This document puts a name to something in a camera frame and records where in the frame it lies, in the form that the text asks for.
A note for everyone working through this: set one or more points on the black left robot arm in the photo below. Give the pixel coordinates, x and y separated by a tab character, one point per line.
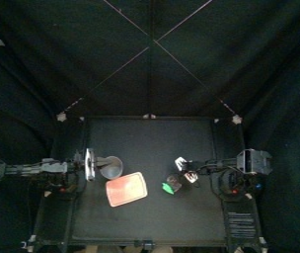
50	167

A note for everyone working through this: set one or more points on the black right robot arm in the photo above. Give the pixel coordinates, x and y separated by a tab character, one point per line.
249	161

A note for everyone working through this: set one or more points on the grey bowl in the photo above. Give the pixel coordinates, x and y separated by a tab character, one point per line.
113	169

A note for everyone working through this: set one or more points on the green toy food piece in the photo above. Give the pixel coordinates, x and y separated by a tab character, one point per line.
166	188

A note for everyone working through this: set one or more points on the orange rectangular tray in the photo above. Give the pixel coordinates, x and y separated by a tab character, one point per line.
126	189

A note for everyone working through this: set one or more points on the white printed label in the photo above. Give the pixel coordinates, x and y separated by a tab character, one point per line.
241	225

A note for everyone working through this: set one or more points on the black table edge clamp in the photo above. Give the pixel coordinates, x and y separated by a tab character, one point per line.
144	244

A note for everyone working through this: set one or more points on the silver frame middle bracket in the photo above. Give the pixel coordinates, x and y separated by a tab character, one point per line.
149	116

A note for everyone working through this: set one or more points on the silver frame foot bracket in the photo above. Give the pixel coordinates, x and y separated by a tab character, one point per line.
28	243
261	243

